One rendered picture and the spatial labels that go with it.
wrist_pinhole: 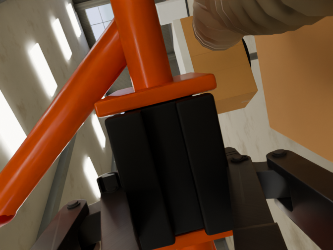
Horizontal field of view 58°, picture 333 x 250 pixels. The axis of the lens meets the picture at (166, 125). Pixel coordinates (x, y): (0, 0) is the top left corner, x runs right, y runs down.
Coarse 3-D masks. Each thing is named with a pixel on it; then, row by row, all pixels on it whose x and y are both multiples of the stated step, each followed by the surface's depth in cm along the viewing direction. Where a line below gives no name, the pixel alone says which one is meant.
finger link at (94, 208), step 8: (96, 208) 14; (88, 216) 14; (96, 216) 14; (88, 224) 14; (96, 224) 14; (80, 232) 14; (88, 232) 14; (96, 232) 14; (80, 240) 14; (88, 240) 14; (96, 240) 14
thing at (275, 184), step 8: (232, 152) 17; (256, 168) 14; (264, 168) 14; (264, 176) 14; (272, 176) 14; (280, 176) 14; (264, 184) 14; (272, 184) 14; (280, 184) 14; (264, 192) 14; (272, 192) 14; (280, 192) 14; (288, 192) 14
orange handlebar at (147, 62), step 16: (112, 0) 15; (128, 0) 14; (144, 0) 14; (128, 16) 14; (144, 16) 14; (128, 32) 15; (144, 32) 15; (160, 32) 15; (128, 48) 15; (144, 48) 15; (160, 48) 15; (128, 64) 15; (144, 64) 15; (160, 64) 15; (144, 80) 15; (160, 80) 15
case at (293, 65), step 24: (264, 48) 34; (288, 48) 28; (312, 48) 24; (264, 72) 36; (288, 72) 29; (312, 72) 25; (288, 96) 30; (312, 96) 26; (288, 120) 32; (312, 120) 27; (312, 144) 28
